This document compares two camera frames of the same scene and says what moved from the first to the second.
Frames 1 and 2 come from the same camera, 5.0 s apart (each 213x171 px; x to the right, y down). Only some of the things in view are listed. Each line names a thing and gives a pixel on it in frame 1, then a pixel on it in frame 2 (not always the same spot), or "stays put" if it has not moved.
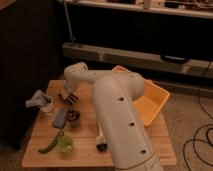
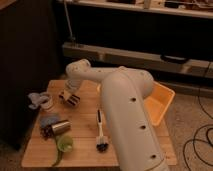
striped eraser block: [71, 98] stays put
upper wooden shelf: [187, 8] stays put
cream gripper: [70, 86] stays put
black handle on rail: [171, 58] stays put
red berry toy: [73, 118] to [50, 130]
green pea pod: [48, 147] to [60, 153]
